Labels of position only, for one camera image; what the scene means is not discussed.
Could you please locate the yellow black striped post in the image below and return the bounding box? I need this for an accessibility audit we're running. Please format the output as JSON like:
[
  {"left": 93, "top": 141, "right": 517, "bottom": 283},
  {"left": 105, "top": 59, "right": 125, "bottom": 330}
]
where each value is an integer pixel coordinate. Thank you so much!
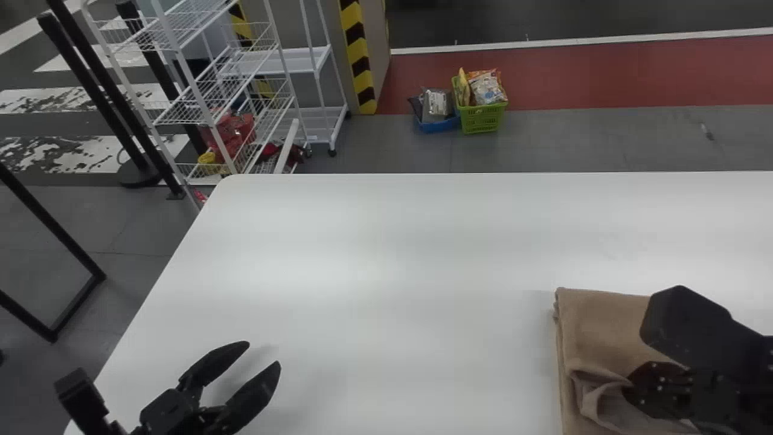
[{"left": 338, "top": 0, "right": 379, "bottom": 116}]

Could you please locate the red snack packet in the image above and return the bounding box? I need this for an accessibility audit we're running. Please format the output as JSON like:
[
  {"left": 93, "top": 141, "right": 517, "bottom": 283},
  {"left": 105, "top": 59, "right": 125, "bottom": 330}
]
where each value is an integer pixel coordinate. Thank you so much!
[{"left": 202, "top": 113, "right": 258, "bottom": 162}]

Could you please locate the green basket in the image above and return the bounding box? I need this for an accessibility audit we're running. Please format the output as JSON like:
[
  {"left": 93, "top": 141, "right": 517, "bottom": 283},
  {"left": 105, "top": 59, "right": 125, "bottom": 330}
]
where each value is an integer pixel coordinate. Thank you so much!
[{"left": 451, "top": 75, "right": 508, "bottom": 135}]

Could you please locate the white wire rack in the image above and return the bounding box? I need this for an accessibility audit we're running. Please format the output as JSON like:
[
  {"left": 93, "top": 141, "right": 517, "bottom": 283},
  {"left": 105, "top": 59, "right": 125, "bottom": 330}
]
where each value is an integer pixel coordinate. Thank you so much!
[{"left": 80, "top": 0, "right": 310, "bottom": 210}]

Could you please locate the beige towel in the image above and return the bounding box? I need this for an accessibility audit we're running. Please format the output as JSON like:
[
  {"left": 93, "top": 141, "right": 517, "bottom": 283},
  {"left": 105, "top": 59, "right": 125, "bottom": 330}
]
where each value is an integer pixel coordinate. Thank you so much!
[{"left": 553, "top": 286, "right": 719, "bottom": 435}]

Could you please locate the blue basket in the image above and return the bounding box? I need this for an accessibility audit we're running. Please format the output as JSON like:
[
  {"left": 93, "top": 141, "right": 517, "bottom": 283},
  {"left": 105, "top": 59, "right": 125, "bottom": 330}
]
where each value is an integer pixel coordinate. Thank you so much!
[{"left": 413, "top": 112, "right": 460, "bottom": 135}]

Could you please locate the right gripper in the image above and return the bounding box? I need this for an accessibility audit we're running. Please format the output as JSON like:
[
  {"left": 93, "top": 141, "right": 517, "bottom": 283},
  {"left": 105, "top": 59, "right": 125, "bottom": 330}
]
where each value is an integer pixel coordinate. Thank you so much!
[{"left": 622, "top": 361, "right": 773, "bottom": 435}]

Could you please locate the silver snack packet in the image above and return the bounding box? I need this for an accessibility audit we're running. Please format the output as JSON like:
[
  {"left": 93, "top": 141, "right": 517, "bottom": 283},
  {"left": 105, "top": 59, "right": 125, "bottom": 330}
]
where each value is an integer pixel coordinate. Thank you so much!
[{"left": 421, "top": 88, "right": 455, "bottom": 123}]

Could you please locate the white orange snack packet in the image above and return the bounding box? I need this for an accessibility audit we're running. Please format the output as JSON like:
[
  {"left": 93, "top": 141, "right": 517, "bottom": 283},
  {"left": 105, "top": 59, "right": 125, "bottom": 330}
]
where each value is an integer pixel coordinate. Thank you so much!
[{"left": 467, "top": 68, "right": 507, "bottom": 107}]

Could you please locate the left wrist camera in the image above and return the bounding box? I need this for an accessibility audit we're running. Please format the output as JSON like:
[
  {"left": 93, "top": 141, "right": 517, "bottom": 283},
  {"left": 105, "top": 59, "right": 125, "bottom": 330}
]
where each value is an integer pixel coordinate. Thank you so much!
[{"left": 54, "top": 367, "right": 124, "bottom": 435}]

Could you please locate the white shelf trolley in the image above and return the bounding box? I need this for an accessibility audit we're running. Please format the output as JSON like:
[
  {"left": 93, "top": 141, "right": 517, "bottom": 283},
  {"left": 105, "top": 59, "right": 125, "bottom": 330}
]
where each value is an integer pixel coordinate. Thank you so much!
[{"left": 220, "top": 0, "right": 350, "bottom": 158}]

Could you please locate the black frame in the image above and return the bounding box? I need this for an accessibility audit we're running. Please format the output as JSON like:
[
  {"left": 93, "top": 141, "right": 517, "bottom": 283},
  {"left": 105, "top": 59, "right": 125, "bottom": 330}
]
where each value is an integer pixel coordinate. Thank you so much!
[{"left": 0, "top": 162, "right": 107, "bottom": 343}]

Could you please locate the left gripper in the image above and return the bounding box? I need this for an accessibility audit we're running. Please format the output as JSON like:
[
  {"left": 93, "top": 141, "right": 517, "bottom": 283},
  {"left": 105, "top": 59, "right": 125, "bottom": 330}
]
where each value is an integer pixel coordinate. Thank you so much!
[{"left": 139, "top": 341, "right": 282, "bottom": 435}]

